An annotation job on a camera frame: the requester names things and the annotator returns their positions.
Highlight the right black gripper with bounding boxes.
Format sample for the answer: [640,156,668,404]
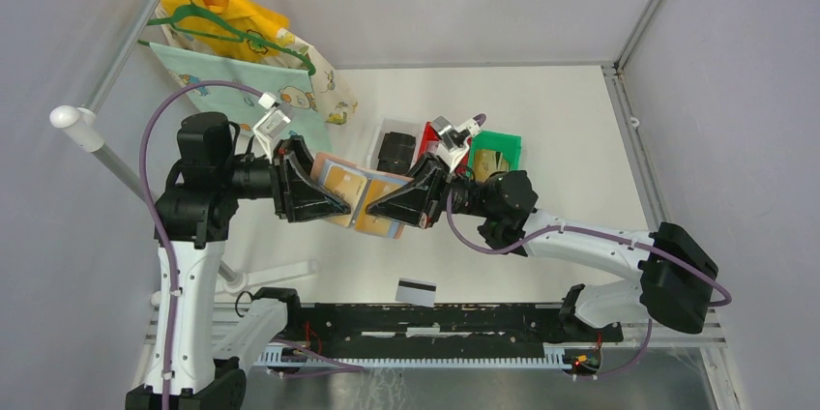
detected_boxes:
[365,153,495,229]

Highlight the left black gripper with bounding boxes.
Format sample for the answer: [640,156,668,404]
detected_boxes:
[220,134,353,221]

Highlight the gold credit card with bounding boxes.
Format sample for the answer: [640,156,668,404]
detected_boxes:
[353,179,404,239]
[319,161,368,228]

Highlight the tan leather card holder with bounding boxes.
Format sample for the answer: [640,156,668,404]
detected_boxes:
[310,152,411,240]

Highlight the silver magnetic stripe card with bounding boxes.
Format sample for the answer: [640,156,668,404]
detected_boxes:
[395,278,437,308]

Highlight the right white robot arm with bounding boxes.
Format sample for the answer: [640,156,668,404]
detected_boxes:
[366,153,719,340]

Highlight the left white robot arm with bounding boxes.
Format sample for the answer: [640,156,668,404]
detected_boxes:
[125,112,351,409]

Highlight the yellow cards in green bin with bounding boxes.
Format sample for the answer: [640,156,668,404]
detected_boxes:
[471,149,510,182]

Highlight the red plastic bin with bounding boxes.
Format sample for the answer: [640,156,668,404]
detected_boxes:
[415,122,440,161]

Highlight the white plastic bin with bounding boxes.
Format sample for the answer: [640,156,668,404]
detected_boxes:
[366,117,425,170]

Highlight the cream patterned cloth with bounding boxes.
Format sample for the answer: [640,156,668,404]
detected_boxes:
[275,28,358,126]

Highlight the green plastic bin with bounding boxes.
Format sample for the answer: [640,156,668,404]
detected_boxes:
[468,131,522,171]

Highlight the light green patterned cloth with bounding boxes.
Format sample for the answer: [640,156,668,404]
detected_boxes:
[150,43,333,153]

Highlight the yellow garment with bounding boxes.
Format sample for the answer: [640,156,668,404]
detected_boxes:
[159,0,299,64]

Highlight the green clothes hanger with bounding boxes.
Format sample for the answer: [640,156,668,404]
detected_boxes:
[146,4,316,75]

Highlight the metal clothes rack pole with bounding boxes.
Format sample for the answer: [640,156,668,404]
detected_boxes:
[49,0,245,286]

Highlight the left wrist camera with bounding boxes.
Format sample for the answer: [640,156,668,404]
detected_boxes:
[252,92,294,161]

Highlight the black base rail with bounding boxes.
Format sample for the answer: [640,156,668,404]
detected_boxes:
[279,303,624,359]

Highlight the white cable duct strip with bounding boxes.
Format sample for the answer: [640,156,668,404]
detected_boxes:
[254,345,571,371]

